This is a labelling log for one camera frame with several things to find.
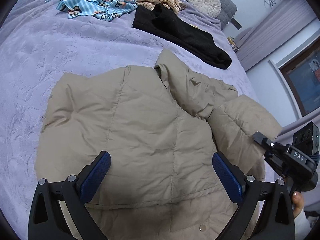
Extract lavender bed blanket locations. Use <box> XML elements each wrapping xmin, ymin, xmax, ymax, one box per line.
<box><xmin>1</xmin><ymin>0</ymin><xmax>255</xmax><ymax>239</ymax></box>

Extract lavender curtain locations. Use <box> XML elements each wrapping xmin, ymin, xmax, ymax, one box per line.
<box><xmin>234</xmin><ymin>0</ymin><xmax>316</xmax><ymax>71</ymax></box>

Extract black folded sweater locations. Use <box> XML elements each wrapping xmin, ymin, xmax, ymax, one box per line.
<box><xmin>133</xmin><ymin>4</ymin><xmax>232</xmax><ymax>70</ymax></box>

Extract framed picture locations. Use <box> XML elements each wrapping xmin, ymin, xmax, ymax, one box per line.
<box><xmin>280</xmin><ymin>38</ymin><xmax>319</xmax><ymax>116</ymax></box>

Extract items on nightstand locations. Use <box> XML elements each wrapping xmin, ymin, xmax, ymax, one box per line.
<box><xmin>227</xmin><ymin>37</ymin><xmax>239</xmax><ymax>53</ymax></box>

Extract round cream pillow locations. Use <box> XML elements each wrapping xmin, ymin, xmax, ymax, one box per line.
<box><xmin>187</xmin><ymin>0</ymin><xmax>222</xmax><ymax>18</ymax></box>

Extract right hand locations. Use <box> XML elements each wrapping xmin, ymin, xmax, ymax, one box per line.
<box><xmin>292</xmin><ymin>191</ymin><xmax>304</xmax><ymax>218</ymax></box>

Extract beige puffer jacket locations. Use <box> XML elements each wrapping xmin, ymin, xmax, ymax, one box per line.
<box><xmin>36</xmin><ymin>50</ymin><xmax>282</xmax><ymax>239</ymax></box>

